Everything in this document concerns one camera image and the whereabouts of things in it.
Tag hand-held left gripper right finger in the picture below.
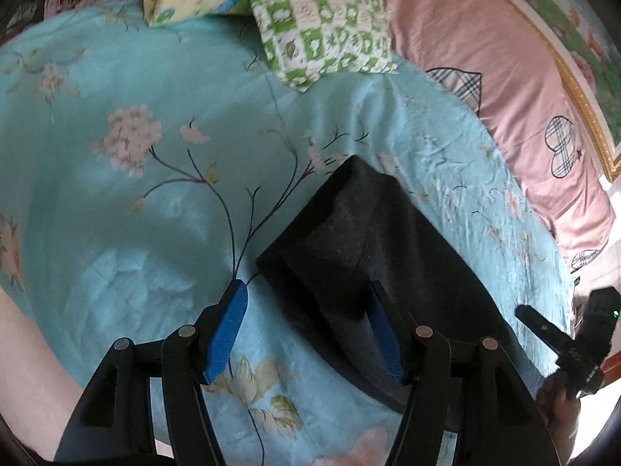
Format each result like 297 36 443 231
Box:
368 280 562 466

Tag light blue floral bed sheet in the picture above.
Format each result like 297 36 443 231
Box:
0 0 576 466

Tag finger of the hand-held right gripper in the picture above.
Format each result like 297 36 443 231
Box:
515 304 575 356

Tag pink quilt with plaid hearts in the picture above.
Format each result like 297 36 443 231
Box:
381 0 617 273

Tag green and white patterned pillow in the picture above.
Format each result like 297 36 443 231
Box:
243 0 399 94

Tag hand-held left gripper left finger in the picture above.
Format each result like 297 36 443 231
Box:
54 280 250 466

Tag person's right hand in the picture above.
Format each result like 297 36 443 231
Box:
536 370 582 454

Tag black pants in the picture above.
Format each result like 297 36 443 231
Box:
255 155 555 434

